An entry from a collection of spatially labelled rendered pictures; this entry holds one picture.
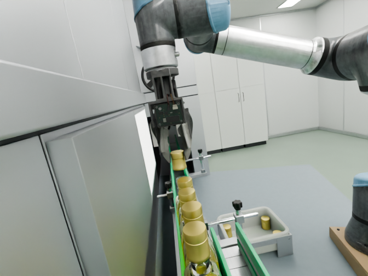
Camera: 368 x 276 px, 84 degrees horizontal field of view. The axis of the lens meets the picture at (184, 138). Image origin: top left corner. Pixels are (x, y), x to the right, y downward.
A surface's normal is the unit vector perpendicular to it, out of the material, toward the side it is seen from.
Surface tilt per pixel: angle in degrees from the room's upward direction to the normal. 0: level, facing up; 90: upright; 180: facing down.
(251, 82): 90
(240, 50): 130
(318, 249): 0
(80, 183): 90
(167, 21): 113
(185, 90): 90
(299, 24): 90
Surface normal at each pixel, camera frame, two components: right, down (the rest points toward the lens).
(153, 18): 0.00, 0.21
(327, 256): -0.16, -0.97
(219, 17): 0.13, 0.69
